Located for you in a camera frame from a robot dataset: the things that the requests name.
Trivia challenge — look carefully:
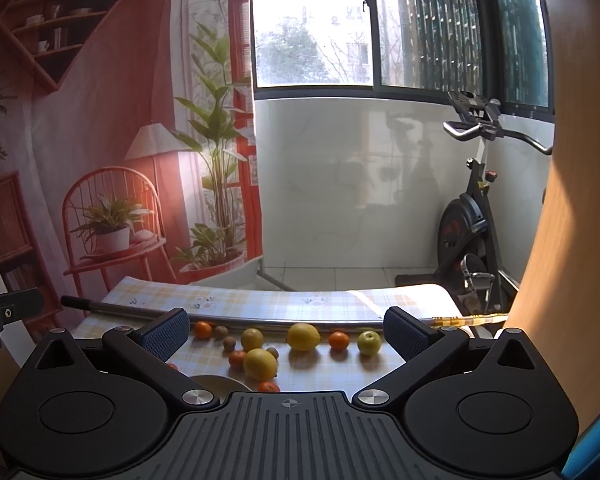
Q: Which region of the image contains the wooden panel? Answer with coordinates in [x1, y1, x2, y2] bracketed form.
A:
[507, 0, 600, 429]

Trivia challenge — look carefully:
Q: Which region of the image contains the yellow plaid floral tablecloth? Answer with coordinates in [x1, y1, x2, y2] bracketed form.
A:
[72, 276, 474, 403]

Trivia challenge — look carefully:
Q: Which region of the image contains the large lemon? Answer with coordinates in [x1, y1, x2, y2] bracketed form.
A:
[242, 349, 278, 382]
[286, 323, 321, 352]

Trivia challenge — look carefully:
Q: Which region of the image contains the printed room backdrop cloth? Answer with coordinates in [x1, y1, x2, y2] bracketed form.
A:
[0, 0, 262, 337]

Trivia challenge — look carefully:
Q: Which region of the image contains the black exercise bike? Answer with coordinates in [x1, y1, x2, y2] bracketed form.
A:
[394, 91, 553, 313]

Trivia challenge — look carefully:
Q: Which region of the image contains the green apple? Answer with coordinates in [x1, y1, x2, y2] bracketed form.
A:
[356, 330, 382, 356]

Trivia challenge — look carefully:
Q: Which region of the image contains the beige round plate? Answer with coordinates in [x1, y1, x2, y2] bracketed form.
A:
[190, 375, 251, 403]

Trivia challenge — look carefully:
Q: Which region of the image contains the small round yellow lemon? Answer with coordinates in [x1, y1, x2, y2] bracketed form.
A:
[240, 327, 264, 352]

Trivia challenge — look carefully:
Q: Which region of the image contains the window with dark frame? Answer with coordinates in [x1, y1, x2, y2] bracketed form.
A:
[251, 0, 554, 120]

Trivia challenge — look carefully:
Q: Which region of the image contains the long metal pole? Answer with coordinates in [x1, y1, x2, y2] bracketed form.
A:
[60, 295, 508, 332]

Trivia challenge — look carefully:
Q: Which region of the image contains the brown kiwi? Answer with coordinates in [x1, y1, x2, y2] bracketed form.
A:
[213, 325, 228, 339]
[266, 347, 279, 360]
[223, 336, 236, 352]

